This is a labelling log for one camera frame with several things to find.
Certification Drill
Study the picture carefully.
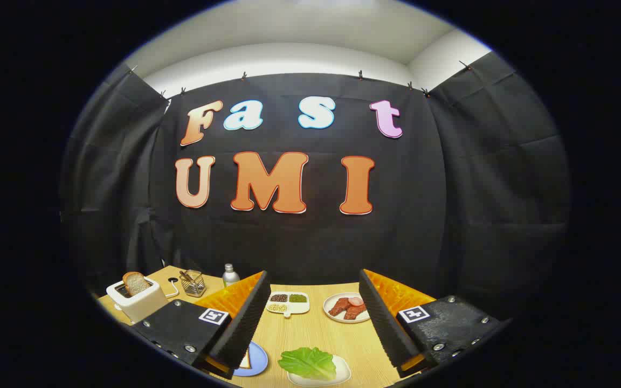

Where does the green lettuce leaf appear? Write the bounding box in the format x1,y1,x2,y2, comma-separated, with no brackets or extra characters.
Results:
278,347,337,380

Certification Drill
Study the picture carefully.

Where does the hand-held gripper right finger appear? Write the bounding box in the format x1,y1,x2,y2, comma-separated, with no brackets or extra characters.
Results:
358,269,501,378

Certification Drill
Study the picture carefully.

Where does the round white plate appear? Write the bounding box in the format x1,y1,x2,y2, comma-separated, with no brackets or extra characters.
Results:
323,293,371,324

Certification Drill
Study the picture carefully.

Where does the black backdrop cloth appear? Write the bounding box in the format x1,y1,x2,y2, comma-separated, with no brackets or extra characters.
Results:
60,52,570,324

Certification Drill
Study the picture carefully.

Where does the white rectangular dish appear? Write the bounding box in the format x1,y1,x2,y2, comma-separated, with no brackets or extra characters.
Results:
287,354,351,387

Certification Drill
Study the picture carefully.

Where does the toasted bread slice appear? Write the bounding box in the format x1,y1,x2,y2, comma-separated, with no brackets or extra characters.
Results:
122,272,151,296

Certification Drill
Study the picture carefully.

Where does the white divided dish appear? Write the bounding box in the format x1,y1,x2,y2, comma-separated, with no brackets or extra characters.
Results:
265,292,311,318

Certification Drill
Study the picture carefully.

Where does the wire mesh utensil basket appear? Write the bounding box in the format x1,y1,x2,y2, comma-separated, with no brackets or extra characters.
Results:
180,269,207,297

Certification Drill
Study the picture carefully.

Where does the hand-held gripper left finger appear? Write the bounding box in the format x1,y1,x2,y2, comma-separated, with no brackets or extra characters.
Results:
132,271,272,380

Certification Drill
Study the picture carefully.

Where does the blue round plate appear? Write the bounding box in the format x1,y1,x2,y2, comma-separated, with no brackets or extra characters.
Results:
233,341,269,377

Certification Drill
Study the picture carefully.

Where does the white toaster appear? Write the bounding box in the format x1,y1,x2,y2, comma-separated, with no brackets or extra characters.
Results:
106,277,168,324

